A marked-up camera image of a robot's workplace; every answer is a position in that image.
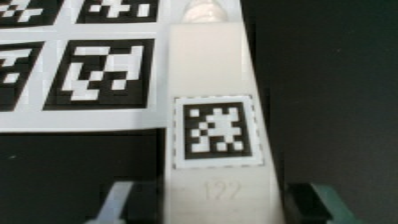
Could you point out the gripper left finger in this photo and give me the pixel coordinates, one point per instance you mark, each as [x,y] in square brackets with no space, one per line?
[132,204]

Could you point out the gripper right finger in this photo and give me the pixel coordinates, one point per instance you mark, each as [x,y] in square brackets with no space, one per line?
[316,206]

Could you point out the fiducial marker sheet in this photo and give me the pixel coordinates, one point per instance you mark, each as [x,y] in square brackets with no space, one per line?
[83,65]

